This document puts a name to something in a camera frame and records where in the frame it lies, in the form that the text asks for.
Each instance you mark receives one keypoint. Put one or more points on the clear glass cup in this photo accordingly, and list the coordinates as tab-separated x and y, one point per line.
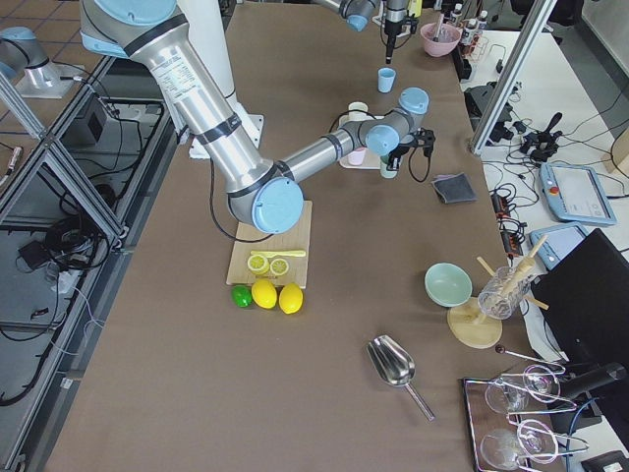
503	293

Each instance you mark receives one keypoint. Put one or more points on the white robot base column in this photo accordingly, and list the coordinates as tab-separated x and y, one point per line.
207	37

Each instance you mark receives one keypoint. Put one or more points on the pink bowl with ice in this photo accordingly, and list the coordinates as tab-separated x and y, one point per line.
448	37

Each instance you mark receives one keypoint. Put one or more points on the mint green bowl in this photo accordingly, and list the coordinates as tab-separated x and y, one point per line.
448	285

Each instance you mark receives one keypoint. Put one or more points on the cream white cup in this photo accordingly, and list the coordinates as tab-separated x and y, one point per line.
358	111

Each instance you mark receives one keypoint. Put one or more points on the round wooden stand base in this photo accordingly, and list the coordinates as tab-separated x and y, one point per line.
472	327

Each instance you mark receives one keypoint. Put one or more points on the yellow cup on rack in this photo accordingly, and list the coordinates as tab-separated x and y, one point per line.
415	6

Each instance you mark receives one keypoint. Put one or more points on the lemon slice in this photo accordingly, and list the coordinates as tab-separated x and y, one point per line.
279	266
258	264

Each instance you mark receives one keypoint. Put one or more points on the grey folded cloth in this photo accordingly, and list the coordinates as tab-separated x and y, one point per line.
453	189

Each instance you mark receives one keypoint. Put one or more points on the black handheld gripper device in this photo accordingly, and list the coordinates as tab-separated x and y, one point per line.
541	145

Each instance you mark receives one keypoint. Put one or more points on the light blue cup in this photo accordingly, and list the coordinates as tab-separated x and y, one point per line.
385	79

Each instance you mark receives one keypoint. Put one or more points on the whole yellow lemon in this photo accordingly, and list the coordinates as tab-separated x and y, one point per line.
291	299
264	294

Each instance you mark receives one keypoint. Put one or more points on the wooden cutting board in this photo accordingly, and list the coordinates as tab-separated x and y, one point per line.
292	246

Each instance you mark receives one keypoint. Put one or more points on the cream rabbit tray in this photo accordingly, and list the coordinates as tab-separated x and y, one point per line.
372	160

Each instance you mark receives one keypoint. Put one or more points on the black monitor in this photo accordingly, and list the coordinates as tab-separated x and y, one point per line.
587	297

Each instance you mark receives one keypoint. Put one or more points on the mint green cup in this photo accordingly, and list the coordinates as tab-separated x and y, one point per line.
389	167

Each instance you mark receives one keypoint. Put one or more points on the wine glass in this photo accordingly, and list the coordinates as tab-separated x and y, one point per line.
512	392
529	446

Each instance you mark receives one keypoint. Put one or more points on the pink cup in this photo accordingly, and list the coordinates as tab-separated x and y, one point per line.
357	156

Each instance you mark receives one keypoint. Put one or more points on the metal muddler rod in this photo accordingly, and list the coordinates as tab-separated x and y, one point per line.
438	27

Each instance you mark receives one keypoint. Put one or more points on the yellow plastic knife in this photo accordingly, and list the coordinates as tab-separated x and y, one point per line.
275	254

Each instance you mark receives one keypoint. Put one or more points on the green lime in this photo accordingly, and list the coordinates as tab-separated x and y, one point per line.
242	296

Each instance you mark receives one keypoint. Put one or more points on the wooden cup tree pole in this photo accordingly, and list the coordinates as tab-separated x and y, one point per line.
524	267

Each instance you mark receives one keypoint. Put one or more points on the metal ice scoop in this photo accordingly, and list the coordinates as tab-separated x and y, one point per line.
396	367

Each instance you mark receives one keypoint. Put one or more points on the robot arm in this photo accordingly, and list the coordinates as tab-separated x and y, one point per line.
357	14
182	44

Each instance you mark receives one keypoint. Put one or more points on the aluminium frame post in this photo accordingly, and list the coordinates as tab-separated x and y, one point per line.
533	26

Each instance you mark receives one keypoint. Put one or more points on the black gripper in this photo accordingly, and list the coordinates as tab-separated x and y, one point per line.
391	25
394	160

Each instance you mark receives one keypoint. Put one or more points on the blue teach pendant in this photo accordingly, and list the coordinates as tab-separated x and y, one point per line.
574	193
560	240

